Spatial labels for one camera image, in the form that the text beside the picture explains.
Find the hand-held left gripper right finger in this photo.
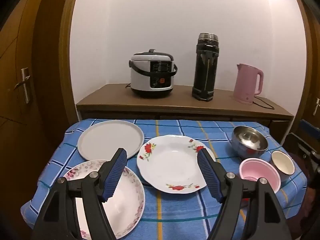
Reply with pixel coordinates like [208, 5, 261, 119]
[197, 147, 293, 240]

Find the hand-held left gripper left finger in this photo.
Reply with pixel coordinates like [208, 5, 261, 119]
[32, 147, 128, 240]

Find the white bowl with pink flowers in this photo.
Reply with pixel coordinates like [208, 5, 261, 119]
[62, 160, 145, 240]

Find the white plate with red flowers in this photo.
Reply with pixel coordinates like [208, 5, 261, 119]
[137, 135, 217, 194]

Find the pink plastic bowl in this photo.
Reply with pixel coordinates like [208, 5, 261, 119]
[239, 158, 281, 194]

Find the stainless steel bowl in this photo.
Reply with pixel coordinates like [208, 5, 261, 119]
[231, 126, 268, 161]

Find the white enamel bowl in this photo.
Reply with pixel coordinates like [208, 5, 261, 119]
[271, 150, 296, 182]

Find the grey round plate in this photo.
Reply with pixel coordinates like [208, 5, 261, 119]
[77, 120, 144, 161]

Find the blue plaid tablecloth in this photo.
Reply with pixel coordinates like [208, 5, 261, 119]
[20, 119, 308, 240]

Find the brown wooden cabinet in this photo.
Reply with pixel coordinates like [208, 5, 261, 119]
[76, 84, 295, 143]

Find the brown wooden door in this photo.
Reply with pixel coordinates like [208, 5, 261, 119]
[0, 0, 75, 230]

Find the white and black rice cooker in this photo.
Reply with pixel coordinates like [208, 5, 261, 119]
[129, 49, 178, 98]

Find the dark chair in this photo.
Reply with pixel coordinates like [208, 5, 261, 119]
[285, 119, 320, 189]

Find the pink electric kettle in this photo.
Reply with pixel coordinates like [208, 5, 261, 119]
[234, 63, 264, 105]

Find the black thermos flask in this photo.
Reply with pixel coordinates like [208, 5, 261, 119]
[192, 33, 220, 102]

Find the black kettle cable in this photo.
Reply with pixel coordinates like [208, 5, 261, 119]
[252, 96, 275, 110]

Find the wooden door frame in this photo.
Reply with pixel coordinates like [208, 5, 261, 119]
[59, 0, 84, 130]

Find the metal door handle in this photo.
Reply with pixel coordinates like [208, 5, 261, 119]
[14, 67, 32, 103]

